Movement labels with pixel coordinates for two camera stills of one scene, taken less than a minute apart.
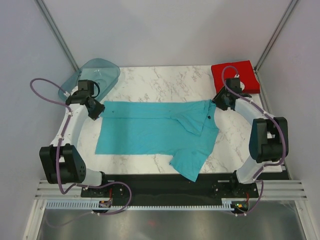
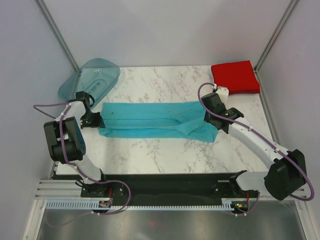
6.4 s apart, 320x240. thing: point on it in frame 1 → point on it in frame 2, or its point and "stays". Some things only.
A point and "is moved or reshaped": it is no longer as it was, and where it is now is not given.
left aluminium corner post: [52, 26] stays
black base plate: [217, 187] stays
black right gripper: [217, 99] → [206, 119]
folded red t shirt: [246, 73] stays
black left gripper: [100, 108] → [98, 123]
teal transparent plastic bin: [101, 71] stays
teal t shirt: [185, 130] is moved or reshaped
